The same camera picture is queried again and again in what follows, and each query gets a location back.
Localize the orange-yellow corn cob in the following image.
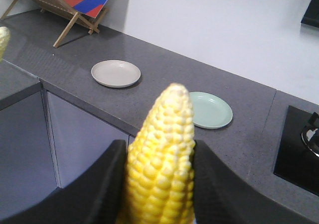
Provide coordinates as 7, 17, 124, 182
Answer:
0, 26, 10, 60

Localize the yellow corn cob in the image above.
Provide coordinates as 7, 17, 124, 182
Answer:
116, 83, 195, 224

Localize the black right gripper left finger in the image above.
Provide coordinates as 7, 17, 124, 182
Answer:
1, 140, 127, 224

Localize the black wall appliance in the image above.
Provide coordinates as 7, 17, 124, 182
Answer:
301, 0, 319, 28

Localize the black glass gas stove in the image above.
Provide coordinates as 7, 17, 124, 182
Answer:
274, 106, 319, 195

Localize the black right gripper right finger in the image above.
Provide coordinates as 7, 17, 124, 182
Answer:
193, 140, 311, 224

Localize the wooden easel stand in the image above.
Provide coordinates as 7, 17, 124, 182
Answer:
0, 0, 109, 48

